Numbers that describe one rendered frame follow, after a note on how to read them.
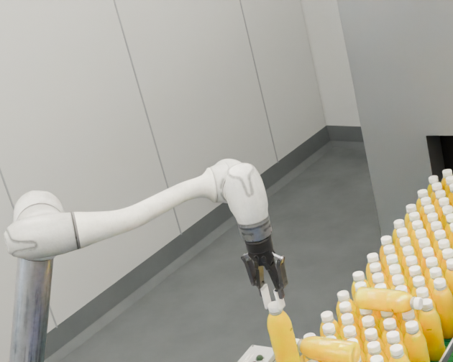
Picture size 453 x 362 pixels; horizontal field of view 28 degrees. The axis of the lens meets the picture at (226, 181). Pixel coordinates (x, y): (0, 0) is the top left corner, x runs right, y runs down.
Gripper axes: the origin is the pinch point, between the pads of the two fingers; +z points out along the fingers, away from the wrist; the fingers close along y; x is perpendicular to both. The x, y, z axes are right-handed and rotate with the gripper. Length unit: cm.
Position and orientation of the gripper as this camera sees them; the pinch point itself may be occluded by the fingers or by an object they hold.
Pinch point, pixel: (272, 297)
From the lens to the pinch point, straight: 261.2
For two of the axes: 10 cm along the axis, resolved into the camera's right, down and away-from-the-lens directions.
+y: 8.3, 0.2, -5.6
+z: 2.3, 9.0, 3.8
